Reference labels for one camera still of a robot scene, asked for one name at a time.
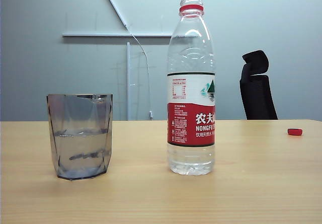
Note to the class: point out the water bottle with red label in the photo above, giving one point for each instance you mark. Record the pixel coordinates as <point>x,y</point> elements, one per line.
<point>191,123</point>

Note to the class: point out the red bottle cap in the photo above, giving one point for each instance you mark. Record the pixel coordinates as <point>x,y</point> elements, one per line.
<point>294,132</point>

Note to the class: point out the grey transparent faceted cup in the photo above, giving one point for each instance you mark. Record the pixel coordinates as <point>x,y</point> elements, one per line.
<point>80,133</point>

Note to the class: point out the white diagonal wall bar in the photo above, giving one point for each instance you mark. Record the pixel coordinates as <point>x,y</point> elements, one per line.
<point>114,5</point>

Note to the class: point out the white horizontal wall rail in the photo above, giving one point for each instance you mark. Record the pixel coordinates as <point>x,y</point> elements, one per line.
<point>113,35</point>

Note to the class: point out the black office chair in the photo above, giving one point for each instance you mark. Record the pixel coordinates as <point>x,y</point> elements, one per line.
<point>259,95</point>

